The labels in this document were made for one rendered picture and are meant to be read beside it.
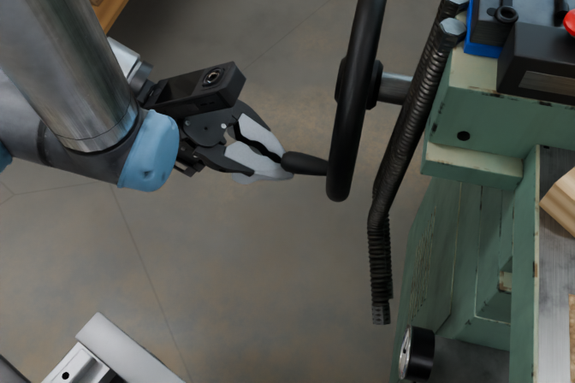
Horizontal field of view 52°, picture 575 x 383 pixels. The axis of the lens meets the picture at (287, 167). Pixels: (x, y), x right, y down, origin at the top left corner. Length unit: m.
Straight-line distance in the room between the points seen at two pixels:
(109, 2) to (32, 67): 1.37
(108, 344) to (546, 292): 0.41
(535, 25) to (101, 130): 0.36
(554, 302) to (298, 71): 1.36
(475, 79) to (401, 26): 1.40
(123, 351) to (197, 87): 0.27
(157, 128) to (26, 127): 0.12
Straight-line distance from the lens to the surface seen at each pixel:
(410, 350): 0.71
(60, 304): 1.53
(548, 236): 0.56
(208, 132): 0.66
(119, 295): 1.50
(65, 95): 0.45
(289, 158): 0.66
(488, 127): 0.58
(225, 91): 0.59
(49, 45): 0.41
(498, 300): 0.66
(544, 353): 0.52
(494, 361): 0.80
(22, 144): 0.59
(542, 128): 0.58
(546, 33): 0.53
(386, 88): 0.70
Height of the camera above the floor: 1.36
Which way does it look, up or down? 59 degrees down
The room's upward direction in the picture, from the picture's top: straight up
